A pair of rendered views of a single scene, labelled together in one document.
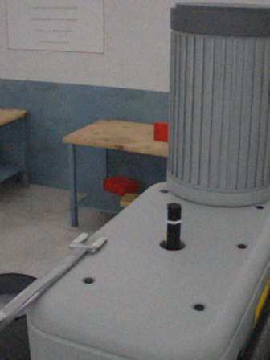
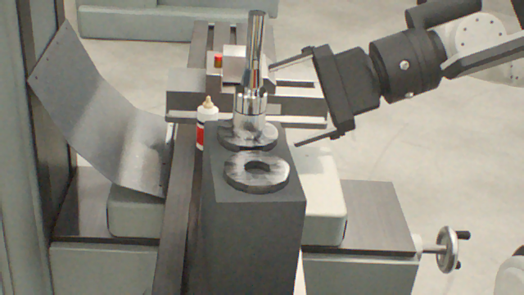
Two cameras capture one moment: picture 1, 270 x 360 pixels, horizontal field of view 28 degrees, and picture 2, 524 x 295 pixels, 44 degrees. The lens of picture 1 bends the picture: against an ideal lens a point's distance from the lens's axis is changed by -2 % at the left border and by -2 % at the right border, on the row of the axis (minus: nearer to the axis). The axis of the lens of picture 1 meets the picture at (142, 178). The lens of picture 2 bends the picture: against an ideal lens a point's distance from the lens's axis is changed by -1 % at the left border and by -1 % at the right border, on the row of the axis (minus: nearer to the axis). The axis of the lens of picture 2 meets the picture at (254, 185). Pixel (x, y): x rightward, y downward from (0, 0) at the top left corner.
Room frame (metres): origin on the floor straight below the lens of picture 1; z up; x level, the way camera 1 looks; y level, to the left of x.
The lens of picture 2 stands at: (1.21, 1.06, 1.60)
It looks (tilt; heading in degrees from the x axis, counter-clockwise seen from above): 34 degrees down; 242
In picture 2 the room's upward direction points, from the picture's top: 5 degrees clockwise
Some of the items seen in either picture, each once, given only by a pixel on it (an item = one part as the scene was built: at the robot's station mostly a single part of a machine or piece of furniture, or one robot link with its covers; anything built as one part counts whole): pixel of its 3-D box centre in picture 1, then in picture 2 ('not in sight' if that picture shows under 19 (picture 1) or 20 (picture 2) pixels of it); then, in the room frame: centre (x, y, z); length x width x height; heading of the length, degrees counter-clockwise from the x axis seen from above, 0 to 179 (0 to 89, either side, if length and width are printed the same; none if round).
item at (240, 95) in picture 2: not in sight; (250, 93); (0.83, 0.30, 1.19); 0.05 x 0.05 x 0.01
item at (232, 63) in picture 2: not in sight; (235, 63); (0.66, -0.12, 1.04); 0.06 x 0.05 x 0.06; 68
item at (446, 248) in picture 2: not in sight; (431, 248); (0.23, 0.16, 0.63); 0.16 x 0.12 x 0.12; 156
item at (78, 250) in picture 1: (50, 276); not in sight; (0.59, 0.11, 1.89); 0.24 x 0.04 x 0.01; 157
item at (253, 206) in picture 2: not in sight; (247, 206); (0.84, 0.35, 1.03); 0.22 x 0.12 x 0.20; 73
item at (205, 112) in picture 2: not in sight; (207, 121); (0.77, 0.01, 0.99); 0.04 x 0.04 x 0.11
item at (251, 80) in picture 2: not in sight; (254, 52); (0.83, 0.30, 1.25); 0.03 x 0.03 x 0.11
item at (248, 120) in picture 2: not in sight; (249, 113); (0.83, 0.30, 1.16); 0.05 x 0.05 x 0.06
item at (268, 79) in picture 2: not in sight; (260, 73); (0.61, -0.10, 1.02); 0.12 x 0.06 x 0.04; 68
